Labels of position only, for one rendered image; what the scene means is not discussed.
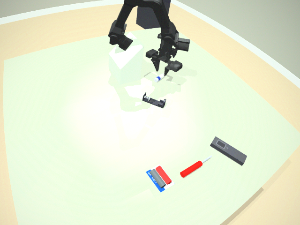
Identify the white and blue battery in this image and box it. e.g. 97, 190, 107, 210
154, 73, 164, 83

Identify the red-handled screwdriver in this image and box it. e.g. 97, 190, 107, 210
180, 156, 211, 177

